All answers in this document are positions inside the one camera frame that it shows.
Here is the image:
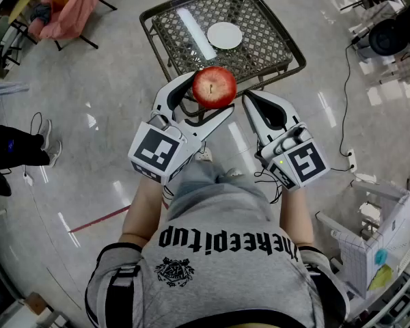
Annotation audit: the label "person's left shoe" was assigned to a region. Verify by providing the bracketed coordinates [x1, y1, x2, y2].
[195, 146, 215, 162]

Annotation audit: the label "white grid-lined box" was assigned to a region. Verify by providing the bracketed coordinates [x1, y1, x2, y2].
[315, 179, 410, 300]

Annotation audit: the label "thin black cable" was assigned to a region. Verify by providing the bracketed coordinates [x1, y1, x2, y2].
[22, 111, 44, 186]

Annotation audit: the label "wicker glass-top table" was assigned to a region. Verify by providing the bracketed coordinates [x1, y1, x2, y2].
[139, 0, 308, 118]

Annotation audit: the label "long black floor cable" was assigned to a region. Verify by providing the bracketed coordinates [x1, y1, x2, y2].
[338, 41, 358, 159]

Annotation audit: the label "person's grey printed t-shirt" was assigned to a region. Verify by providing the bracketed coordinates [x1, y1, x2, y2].
[84, 182, 349, 328]

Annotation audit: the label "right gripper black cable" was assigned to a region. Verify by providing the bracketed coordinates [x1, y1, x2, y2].
[254, 168, 284, 205]

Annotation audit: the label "person's left forearm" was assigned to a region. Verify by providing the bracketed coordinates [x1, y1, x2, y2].
[118, 175, 171, 249]

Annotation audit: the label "red apple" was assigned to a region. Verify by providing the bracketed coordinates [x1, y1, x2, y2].
[191, 66, 238, 110]

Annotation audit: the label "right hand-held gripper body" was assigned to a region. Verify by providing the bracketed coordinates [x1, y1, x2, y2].
[255, 122, 331, 191]

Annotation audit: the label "white round plate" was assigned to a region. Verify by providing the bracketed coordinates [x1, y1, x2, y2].
[206, 21, 243, 50]

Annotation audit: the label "person's blue jeans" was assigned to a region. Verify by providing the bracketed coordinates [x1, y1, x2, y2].
[169, 161, 260, 218]

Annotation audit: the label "black shoulder strap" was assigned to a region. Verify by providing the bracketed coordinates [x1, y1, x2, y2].
[105, 264, 141, 328]

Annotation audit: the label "pink cloth on chair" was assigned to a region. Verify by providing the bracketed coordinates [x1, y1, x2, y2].
[27, 0, 119, 52]

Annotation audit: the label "black round device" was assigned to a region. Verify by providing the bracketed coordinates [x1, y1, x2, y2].
[368, 18, 409, 56]

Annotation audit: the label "brown cardboard box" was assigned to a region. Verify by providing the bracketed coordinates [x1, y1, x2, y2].
[23, 291, 49, 316]

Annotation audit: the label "person's right forearm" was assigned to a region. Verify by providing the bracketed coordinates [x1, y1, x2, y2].
[279, 182, 314, 249]

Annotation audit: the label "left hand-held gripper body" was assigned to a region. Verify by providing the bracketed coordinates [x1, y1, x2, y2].
[128, 111, 206, 187]

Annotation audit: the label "white power strip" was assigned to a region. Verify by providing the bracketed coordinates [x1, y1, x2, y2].
[346, 148, 359, 174]

